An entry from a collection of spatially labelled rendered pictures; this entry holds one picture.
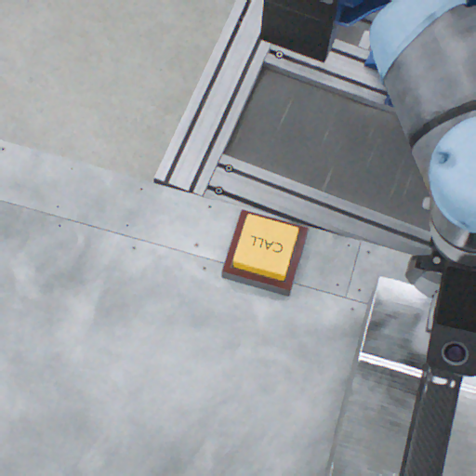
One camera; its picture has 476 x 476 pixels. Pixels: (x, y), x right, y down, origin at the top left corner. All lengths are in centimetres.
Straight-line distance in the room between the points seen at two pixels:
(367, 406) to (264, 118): 95
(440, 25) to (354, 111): 118
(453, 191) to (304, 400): 49
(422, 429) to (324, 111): 97
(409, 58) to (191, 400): 52
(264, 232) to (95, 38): 115
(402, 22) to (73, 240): 56
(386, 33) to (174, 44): 147
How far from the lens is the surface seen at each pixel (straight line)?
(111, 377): 128
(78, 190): 136
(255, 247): 129
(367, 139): 206
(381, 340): 121
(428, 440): 121
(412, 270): 108
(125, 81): 233
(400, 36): 91
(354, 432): 119
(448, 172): 84
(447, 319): 103
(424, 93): 89
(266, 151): 203
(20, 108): 232
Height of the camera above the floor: 204
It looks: 69 degrees down
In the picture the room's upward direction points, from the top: 5 degrees clockwise
